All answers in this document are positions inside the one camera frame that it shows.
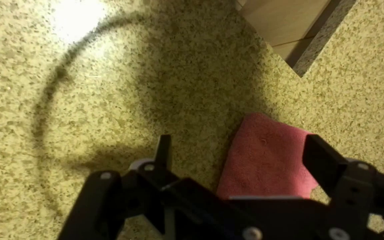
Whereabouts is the pink towel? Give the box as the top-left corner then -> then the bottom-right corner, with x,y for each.
214,112 -> 321,200

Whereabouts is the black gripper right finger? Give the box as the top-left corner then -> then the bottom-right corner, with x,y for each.
299,133 -> 384,240

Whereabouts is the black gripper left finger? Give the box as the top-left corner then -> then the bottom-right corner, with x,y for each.
57,132 -> 263,240

